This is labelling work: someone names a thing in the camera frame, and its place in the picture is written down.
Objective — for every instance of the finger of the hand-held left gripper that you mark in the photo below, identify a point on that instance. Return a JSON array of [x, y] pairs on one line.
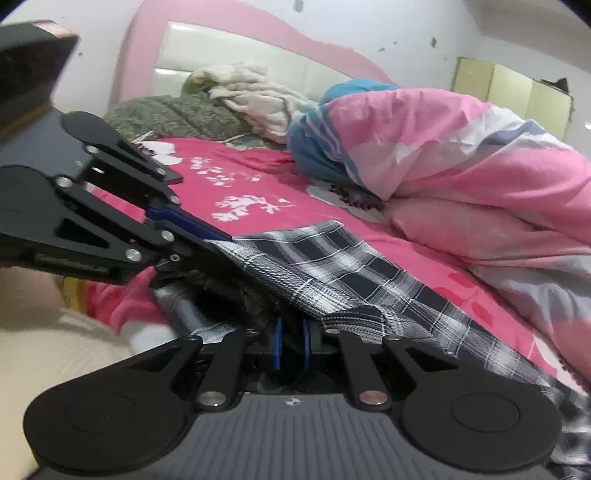
[[194, 230], [138, 168]]

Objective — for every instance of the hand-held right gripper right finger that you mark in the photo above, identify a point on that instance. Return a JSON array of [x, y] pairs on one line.
[[307, 344]]

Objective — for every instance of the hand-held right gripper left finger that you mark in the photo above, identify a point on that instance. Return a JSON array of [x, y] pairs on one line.
[[277, 344]]

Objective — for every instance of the black white plaid pants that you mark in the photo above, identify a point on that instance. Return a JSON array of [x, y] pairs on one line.
[[323, 263]]

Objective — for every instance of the green floral pillow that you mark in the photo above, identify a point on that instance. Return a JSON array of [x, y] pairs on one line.
[[184, 115]]

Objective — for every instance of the pink floral bed sheet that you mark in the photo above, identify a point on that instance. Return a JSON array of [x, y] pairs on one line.
[[258, 175]]

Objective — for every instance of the cream fuzzy blanket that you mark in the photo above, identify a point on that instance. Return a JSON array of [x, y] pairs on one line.
[[258, 92]]

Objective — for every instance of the pink white bed headboard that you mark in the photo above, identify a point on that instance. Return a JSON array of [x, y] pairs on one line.
[[231, 41]]

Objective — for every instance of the pink floral quilt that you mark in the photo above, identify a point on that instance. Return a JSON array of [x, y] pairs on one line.
[[438, 161]]

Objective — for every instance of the pale yellow cabinet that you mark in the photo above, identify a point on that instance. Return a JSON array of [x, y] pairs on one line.
[[508, 87]]

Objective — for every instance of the small black object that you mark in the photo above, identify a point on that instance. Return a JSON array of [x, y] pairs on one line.
[[558, 85]]

